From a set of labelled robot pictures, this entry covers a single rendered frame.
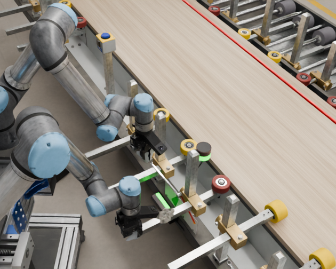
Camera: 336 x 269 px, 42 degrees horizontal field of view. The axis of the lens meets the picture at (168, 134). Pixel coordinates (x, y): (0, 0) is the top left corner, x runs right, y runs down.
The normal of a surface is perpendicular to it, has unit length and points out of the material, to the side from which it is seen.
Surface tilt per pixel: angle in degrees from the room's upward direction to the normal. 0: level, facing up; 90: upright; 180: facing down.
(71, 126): 0
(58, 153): 85
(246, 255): 0
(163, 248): 0
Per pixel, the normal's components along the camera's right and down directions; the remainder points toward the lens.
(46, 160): 0.56, 0.53
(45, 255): 0.02, -0.70
